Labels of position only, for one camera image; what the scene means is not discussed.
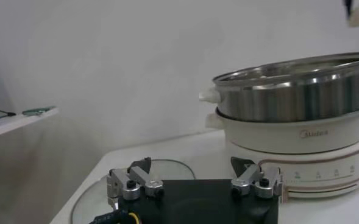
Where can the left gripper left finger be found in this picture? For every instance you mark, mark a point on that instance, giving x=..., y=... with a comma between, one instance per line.
x=150, y=185

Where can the round glass pot lid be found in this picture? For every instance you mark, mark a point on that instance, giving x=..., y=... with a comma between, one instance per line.
x=173, y=170

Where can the white side table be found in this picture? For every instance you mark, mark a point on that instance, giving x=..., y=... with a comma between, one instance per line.
x=14, y=123

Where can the green phone stand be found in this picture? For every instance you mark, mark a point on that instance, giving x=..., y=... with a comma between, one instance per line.
x=37, y=111

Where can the white electric cooker pot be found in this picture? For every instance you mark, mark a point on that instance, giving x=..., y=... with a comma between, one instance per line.
x=273, y=137

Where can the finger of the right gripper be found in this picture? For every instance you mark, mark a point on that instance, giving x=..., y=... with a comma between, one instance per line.
x=348, y=7

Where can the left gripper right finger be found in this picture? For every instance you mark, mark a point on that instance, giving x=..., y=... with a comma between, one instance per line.
x=243, y=182

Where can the perforated steel steamer basket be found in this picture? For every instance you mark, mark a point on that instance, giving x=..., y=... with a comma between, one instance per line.
x=289, y=100

